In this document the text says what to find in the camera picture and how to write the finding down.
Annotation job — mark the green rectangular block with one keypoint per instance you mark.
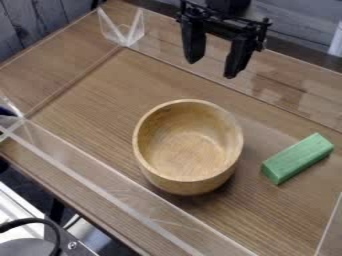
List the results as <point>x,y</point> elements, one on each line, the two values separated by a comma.
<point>294,159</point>

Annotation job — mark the grey metal bracket with screw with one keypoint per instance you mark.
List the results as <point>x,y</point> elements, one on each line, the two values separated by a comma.
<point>71,246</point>

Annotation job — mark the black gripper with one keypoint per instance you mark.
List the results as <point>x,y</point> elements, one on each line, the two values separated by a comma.
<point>228,19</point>

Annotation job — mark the brown wooden bowl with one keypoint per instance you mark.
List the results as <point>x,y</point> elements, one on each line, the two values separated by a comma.
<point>187,143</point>

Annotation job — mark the clear acrylic barrier wall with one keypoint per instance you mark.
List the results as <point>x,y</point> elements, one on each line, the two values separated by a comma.
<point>81,86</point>

